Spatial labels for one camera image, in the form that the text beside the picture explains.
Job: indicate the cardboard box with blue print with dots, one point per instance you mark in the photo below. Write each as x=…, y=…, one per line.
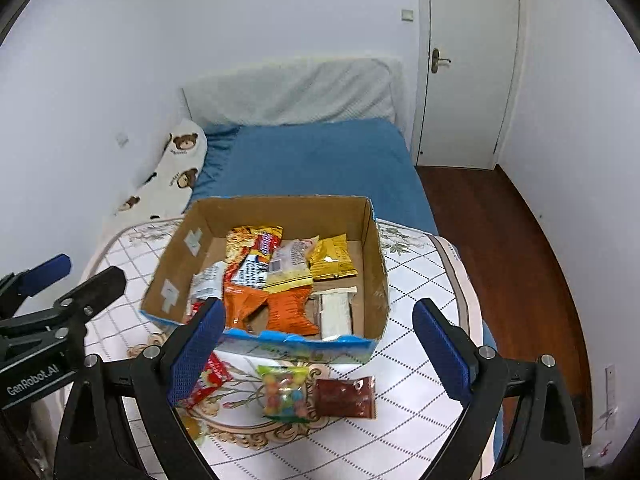
x=370, y=280

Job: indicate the white cake packet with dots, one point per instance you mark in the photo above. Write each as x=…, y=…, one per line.
x=337, y=312

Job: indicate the blue bed sheet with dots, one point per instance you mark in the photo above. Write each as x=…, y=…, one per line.
x=320, y=160

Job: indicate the white door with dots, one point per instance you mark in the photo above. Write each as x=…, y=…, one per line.
x=467, y=85

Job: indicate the white wall switch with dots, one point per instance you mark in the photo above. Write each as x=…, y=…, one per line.
x=408, y=15

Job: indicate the red white snack packet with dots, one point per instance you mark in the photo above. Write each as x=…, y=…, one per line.
x=215, y=377

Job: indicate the red green snack packet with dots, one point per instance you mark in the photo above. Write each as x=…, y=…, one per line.
x=196, y=310

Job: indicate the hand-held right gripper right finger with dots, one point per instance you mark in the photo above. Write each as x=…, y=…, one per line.
x=442, y=350

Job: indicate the white wall outlet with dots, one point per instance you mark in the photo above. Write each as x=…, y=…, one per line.
x=608, y=395

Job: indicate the orange snack packet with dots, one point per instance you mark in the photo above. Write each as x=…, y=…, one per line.
x=242, y=305
x=290, y=310

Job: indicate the large noodle snack bag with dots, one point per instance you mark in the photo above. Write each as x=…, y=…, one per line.
x=240, y=250

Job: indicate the bear print pillow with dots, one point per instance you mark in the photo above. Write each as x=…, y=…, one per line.
x=175, y=170

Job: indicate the pale yellow snack packet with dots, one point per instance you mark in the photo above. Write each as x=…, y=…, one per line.
x=290, y=265

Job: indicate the dark red snack packet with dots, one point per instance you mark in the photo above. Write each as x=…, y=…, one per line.
x=345, y=397

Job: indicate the clear bag of colourful candy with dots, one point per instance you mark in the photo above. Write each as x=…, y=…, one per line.
x=282, y=392

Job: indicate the white blue snack packet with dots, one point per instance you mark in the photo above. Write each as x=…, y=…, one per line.
x=207, y=282

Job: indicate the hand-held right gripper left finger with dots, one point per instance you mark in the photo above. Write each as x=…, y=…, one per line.
x=195, y=355

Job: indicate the yellow red snack bar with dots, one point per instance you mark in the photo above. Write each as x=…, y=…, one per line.
x=267, y=245

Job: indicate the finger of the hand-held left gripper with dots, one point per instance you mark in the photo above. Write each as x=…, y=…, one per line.
x=47, y=270
x=100, y=287

